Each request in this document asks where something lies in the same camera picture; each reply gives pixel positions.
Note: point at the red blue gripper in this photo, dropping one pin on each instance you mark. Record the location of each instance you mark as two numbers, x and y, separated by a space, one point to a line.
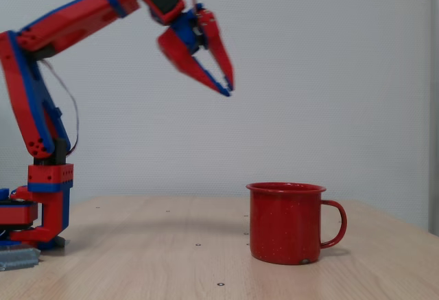
189 38

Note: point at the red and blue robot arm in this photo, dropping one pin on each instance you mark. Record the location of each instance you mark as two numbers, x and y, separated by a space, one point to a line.
79 15

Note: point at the red enamel mug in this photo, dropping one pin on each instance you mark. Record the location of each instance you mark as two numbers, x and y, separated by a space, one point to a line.
284 224

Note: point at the grey metal table clamp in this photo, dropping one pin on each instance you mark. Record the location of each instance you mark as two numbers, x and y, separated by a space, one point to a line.
17 259

